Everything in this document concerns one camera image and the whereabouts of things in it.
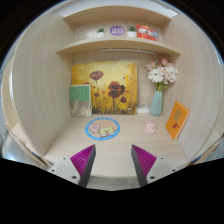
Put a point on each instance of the small pink computer mouse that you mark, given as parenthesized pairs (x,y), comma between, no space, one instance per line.
(150,127)

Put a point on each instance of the red plush toy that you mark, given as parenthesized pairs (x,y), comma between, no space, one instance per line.
(145,32)

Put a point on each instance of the small potted plant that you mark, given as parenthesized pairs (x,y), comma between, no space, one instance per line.
(131,31)
(101,32)

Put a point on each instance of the green standing book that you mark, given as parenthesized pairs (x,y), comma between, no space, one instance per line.
(80,100)

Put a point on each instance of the small potted plant left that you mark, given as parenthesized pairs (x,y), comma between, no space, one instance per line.
(101,32)

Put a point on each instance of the teal ceramic vase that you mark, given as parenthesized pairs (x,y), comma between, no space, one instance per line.
(156,105)

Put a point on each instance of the poppy flower painting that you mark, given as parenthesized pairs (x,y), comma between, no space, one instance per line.
(113,85)

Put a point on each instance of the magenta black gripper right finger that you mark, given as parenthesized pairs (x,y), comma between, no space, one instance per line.
(148,167)

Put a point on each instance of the round cartoon mouse pad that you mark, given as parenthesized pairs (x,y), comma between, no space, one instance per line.
(101,129)

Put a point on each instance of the purple round number sign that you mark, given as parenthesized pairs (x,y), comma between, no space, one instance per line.
(117,30)

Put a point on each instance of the wooden shelf board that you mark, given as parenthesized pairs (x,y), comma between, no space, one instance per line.
(118,43)

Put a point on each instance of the white LED light bar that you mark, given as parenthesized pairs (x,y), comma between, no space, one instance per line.
(127,50)

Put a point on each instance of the pink white flower bouquet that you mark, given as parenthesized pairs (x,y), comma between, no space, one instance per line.
(162,73)

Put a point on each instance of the white power adapter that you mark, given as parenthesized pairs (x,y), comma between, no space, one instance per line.
(142,108)

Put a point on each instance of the orange book leaning right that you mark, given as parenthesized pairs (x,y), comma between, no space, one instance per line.
(177,119)

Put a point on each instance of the small potted plant right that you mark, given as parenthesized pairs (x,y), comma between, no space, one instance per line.
(131,31)

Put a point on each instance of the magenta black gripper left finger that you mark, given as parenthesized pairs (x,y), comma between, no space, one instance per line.
(76,169)

